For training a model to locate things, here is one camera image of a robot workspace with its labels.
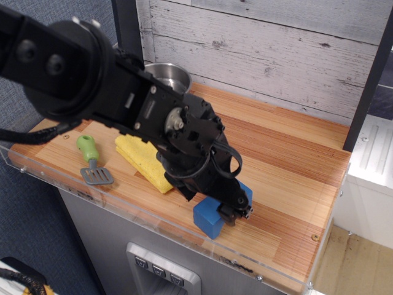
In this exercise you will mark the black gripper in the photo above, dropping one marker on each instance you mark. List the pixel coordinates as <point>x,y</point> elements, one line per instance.
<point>213,175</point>

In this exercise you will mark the yellow object at corner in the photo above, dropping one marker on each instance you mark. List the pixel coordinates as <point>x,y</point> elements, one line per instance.
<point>38,290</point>

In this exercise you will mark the white ribbed appliance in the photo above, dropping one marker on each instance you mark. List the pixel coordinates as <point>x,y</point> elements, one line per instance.
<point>364,205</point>

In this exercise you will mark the folded yellow cloth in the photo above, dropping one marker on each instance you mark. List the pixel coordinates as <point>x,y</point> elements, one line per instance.
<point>142,156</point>

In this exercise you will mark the black left vertical post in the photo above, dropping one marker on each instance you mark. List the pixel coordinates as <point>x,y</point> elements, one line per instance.
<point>127,28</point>

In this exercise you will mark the grey cabinet with button panel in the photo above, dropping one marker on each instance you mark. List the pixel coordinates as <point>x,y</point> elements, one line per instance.
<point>132,259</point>

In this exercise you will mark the stainless steel pot with handle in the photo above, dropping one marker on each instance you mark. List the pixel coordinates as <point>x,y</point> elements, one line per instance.
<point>172,75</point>

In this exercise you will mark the blue arch-shaped wooden block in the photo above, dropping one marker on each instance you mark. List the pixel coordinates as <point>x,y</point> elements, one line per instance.
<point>206,217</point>

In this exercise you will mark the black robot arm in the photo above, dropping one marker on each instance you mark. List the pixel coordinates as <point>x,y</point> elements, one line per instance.
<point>70,73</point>

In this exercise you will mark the black vertical post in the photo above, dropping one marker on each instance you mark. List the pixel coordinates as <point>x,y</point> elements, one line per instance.
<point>371,85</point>
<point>127,28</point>

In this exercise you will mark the clear acrylic table guard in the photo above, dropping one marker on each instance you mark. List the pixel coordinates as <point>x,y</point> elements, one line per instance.
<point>293,161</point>

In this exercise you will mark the black right vertical post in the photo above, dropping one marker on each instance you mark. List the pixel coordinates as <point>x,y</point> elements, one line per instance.
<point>371,85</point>

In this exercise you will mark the green-handled grey toy spatula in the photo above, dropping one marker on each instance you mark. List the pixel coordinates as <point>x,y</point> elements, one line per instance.
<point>93,174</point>

